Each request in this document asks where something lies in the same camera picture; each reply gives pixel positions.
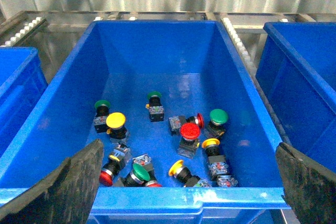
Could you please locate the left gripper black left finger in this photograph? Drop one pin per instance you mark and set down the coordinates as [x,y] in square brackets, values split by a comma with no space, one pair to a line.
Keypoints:
[66,195]

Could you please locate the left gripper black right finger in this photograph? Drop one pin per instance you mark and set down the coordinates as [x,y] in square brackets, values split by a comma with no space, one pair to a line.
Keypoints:
[309,187]

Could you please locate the red button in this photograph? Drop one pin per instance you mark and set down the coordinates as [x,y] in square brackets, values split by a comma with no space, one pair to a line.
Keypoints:
[189,141]
[175,123]
[117,160]

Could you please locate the yellow button front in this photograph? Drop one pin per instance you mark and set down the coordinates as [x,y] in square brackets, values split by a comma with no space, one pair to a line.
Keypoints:
[182,173]

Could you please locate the yellow button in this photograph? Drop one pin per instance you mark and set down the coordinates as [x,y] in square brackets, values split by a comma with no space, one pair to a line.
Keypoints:
[182,173]
[117,131]
[216,162]

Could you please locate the blue bin with buttons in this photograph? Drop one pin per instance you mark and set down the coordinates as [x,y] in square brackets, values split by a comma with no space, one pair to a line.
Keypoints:
[196,68]

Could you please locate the green button front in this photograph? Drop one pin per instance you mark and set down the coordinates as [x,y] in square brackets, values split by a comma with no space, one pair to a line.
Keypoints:
[137,177]

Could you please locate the green button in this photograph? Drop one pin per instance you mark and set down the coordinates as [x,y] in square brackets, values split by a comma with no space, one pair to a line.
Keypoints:
[137,177]
[102,112]
[155,107]
[215,128]

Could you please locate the loose clear contact block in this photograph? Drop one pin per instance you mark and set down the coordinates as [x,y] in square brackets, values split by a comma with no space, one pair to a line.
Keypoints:
[226,181]

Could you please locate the red button front edge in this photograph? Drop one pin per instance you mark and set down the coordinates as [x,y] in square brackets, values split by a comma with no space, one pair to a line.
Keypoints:
[152,183]

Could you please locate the yellow button left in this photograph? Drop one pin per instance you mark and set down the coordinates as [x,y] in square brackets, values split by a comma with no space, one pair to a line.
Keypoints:
[117,131]

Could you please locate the yellow button right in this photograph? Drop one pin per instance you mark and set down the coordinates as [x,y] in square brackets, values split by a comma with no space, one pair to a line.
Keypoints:
[216,162]

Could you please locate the green button back left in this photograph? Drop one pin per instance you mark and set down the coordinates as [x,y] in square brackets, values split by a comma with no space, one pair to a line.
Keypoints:
[102,112]

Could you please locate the green button right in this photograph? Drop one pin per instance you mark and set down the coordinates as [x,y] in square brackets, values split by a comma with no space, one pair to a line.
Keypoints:
[215,128]

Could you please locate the blue empty middle bin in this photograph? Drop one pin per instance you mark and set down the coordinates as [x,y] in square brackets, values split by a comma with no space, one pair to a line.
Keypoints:
[297,75]

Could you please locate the green button back centre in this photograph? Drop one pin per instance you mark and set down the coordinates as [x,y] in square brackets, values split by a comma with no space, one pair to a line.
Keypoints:
[155,107]

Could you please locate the blue bin far left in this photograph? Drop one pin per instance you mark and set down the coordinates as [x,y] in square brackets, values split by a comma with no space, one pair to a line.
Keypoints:
[22,85]

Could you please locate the metal roller rack frame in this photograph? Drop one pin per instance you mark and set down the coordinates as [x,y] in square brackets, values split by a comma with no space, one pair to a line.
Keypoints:
[55,33]

